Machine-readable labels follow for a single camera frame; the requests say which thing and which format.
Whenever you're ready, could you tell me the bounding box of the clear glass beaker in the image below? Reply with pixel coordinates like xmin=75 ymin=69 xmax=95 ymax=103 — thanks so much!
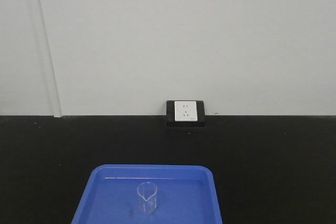
xmin=136 ymin=182 xmax=158 ymax=214

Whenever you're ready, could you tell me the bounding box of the blue plastic tray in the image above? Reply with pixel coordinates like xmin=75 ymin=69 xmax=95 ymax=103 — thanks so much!
xmin=72 ymin=164 xmax=222 ymax=223

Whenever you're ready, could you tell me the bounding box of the white power socket black base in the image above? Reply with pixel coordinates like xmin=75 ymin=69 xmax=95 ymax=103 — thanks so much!
xmin=166 ymin=100 xmax=205 ymax=127

